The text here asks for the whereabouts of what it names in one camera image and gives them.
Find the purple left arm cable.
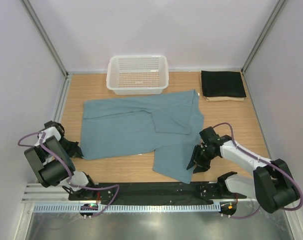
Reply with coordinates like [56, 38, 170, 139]
[17, 131, 121, 218]

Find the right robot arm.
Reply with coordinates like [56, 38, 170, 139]
[187, 127, 303, 214]

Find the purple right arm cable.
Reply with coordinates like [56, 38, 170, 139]
[211, 122, 303, 220]

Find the folded black t-shirt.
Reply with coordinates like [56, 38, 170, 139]
[200, 69, 247, 99]

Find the white perforated plastic basket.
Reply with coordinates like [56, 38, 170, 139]
[106, 55, 169, 95]

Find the slotted grey cable duct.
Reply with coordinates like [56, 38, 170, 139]
[33, 202, 221, 214]

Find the folded beige t-shirt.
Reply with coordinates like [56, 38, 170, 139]
[199, 74, 245, 103]

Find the aluminium front frame rail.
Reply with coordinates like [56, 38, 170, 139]
[21, 180, 296, 204]

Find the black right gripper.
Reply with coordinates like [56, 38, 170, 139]
[186, 144, 218, 174]

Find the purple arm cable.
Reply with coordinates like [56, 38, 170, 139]
[211, 122, 303, 220]
[17, 131, 121, 218]

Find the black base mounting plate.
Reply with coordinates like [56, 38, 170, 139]
[63, 181, 247, 206]

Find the teal blue t-shirt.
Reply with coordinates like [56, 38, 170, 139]
[80, 90, 204, 184]

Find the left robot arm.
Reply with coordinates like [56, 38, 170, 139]
[24, 120, 98, 201]

